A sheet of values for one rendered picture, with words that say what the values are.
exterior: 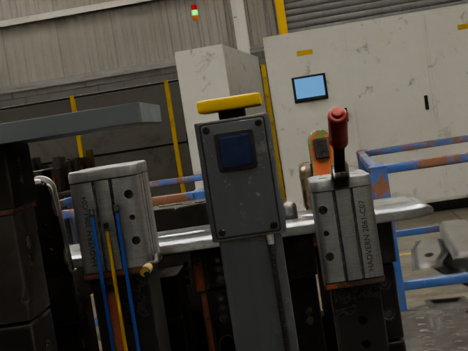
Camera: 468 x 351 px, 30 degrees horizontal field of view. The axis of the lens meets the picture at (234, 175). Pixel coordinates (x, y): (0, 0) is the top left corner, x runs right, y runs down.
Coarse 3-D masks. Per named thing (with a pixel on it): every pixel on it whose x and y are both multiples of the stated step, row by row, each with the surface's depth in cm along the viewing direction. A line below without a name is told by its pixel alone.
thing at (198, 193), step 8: (192, 176) 409; (200, 176) 408; (152, 184) 412; (160, 184) 411; (168, 184) 411; (176, 184) 410; (192, 192) 290; (200, 192) 290; (64, 200) 373; (152, 200) 293; (160, 200) 292; (168, 200) 292; (176, 200) 292; (184, 200) 291; (192, 200) 291; (64, 216) 298; (72, 216) 297; (96, 320) 299
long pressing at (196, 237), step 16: (384, 208) 112; (400, 208) 107; (416, 208) 107; (432, 208) 109; (208, 224) 125; (288, 224) 108; (304, 224) 108; (160, 240) 115; (176, 240) 109; (192, 240) 109; (208, 240) 108; (80, 256) 110
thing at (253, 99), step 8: (232, 96) 80; (240, 96) 80; (248, 96) 80; (256, 96) 80; (200, 104) 80; (208, 104) 80; (216, 104) 80; (224, 104) 80; (232, 104) 80; (240, 104) 80; (248, 104) 80; (256, 104) 80; (200, 112) 80; (208, 112) 81; (216, 112) 84; (224, 112) 82; (232, 112) 82; (240, 112) 82
